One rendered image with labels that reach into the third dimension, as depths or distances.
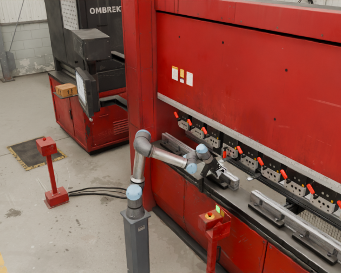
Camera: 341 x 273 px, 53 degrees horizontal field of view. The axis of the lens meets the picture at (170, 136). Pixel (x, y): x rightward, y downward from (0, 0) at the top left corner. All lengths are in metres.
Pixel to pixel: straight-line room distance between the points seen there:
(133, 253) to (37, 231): 1.42
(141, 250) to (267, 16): 1.96
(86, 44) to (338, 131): 2.10
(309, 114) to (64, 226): 2.81
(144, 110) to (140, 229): 1.19
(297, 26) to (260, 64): 0.36
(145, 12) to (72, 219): 2.31
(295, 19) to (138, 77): 1.60
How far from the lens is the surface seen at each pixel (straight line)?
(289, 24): 2.14
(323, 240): 2.46
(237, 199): 2.78
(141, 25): 3.15
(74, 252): 3.66
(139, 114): 3.35
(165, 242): 3.64
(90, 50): 3.15
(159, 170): 3.52
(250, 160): 2.57
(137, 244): 2.85
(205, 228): 2.71
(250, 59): 2.38
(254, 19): 2.31
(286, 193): 2.86
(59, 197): 4.25
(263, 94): 2.35
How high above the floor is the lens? 2.52
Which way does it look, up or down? 27 degrees down
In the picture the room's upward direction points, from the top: straight up
